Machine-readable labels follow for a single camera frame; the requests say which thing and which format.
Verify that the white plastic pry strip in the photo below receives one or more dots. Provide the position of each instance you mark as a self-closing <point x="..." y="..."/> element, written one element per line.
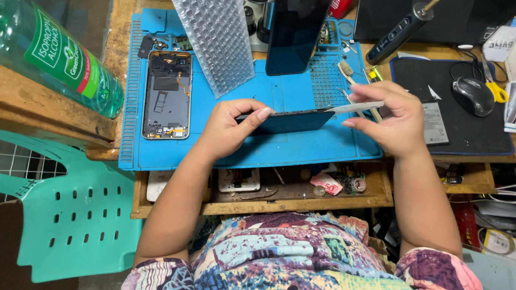
<point x="354" y="107"/>

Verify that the beige toothbrush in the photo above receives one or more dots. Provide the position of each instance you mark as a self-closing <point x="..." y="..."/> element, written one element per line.
<point x="348" y="74"/>

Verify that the dark upright phone screen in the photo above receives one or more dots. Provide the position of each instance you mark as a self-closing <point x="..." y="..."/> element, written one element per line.
<point x="294" y="36"/>

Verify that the red container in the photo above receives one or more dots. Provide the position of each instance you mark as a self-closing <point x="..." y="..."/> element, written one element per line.
<point x="340" y="8"/>

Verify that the person's right hand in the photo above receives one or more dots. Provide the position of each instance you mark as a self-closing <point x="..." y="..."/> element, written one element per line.
<point x="401" y="121"/>

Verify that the red banknote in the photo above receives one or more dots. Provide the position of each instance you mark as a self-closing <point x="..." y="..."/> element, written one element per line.
<point x="327" y="183"/>

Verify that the white box in drawer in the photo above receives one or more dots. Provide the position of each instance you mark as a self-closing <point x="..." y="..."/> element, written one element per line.
<point x="238" y="180"/>

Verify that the black phone display panel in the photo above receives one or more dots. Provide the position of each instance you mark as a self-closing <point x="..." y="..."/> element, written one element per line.
<point x="290" y="121"/>

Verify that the black computer mouse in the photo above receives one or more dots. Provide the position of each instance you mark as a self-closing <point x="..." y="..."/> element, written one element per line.
<point x="472" y="96"/>

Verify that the bubble wrap sheet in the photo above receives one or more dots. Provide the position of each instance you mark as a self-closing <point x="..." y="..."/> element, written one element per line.
<point x="219" y="44"/>

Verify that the black mouse pad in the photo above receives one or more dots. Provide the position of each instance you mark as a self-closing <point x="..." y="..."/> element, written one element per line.
<point x="471" y="133"/>

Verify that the microscope base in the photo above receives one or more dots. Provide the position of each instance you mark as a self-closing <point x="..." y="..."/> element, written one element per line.
<point x="258" y="24"/>

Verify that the small green circuit board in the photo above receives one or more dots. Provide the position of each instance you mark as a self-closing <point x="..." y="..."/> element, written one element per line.
<point x="184" y="43"/>

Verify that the heap of clutter under desk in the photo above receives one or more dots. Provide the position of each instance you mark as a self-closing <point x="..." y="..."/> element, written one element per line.
<point x="483" y="225"/>

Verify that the metal tweezers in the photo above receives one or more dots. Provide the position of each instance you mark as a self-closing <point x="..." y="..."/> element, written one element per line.
<point x="347" y="96"/>

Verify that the green plastic chair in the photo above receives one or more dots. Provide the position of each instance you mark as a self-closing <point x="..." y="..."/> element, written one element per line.
<point x="72" y="217"/>

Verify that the yellow green tube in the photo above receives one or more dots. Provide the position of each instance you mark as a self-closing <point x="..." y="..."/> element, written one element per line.
<point x="376" y="74"/>

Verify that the small tape roll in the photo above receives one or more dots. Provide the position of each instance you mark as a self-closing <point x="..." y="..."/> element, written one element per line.
<point x="358" y="185"/>

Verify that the white printed packet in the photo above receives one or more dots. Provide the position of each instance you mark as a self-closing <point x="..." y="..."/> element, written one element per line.
<point x="500" y="43"/>

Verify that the opened phone back housing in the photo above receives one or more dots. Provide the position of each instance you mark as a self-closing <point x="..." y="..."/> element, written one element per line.
<point x="167" y="94"/>

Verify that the black handheld power tool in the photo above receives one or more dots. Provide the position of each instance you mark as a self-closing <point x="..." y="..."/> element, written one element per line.
<point x="397" y="34"/>

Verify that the grey phone battery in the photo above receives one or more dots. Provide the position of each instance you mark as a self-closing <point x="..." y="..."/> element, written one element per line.
<point x="435" y="123"/>

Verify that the stack of white papers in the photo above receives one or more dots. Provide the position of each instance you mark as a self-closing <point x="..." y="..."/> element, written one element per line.
<point x="510" y="106"/>

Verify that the person's left hand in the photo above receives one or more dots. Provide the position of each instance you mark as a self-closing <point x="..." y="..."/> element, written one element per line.
<point x="225" y="129"/>

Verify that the small black phone part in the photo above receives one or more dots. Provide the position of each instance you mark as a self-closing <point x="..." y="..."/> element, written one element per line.
<point x="145" y="46"/>

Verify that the person's patterned shirt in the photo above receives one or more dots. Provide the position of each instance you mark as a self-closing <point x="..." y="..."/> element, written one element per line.
<point x="298" y="257"/>

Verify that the wooden drawer with clutter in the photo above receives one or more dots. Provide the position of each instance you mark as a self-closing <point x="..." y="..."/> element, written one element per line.
<point x="262" y="199"/>

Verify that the blue silicone repair mat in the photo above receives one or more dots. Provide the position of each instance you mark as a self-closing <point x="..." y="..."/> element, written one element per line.
<point x="282" y="149"/>

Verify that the green alcohol bottle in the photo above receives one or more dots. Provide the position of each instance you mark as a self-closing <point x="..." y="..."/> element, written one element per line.
<point x="60" y="56"/>

